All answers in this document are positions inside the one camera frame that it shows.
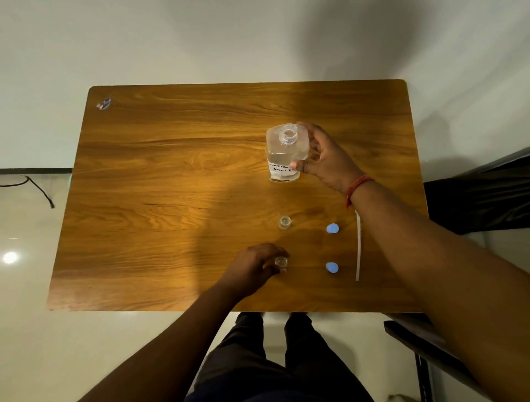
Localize person's left hand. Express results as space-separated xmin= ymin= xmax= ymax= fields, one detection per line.
xmin=221 ymin=243 xmax=290 ymax=300

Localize person's right hand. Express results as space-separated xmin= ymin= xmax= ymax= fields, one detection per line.
xmin=290 ymin=121 xmax=367 ymax=195

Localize clear plastic bottle white label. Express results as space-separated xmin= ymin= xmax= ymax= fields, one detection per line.
xmin=265 ymin=123 xmax=311 ymax=183

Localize person's right forearm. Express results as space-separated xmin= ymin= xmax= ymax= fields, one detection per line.
xmin=350 ymin=181 xmax=530 ymax=402

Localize person's left forearm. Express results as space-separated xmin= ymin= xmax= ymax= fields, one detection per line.
xmin=78 ymin=283 xmax=242 ymax=402

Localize white paper strip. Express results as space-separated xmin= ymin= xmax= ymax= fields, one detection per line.
xmin=355 ymin=210 xmax=362 ymax=282

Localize person's black trousers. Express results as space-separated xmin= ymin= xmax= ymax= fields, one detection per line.
xmin=184 ymin=312 xmax=374 ymax=402

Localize black chair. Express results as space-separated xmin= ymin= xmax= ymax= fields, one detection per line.
xmin=383 ymin=313 xmax=491 ymax=402

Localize black cloth-covered furniture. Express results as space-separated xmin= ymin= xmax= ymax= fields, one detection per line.
xmin=423 ymin=148 xmax=530 ymax=236

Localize red thread bracelet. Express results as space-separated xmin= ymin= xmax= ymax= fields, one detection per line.
xmin=346 ymin=175 xmax=374 ymax=208

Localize black cable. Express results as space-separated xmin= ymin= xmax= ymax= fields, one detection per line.
xmin=0 ymin=176 xmax=55 ymax=209

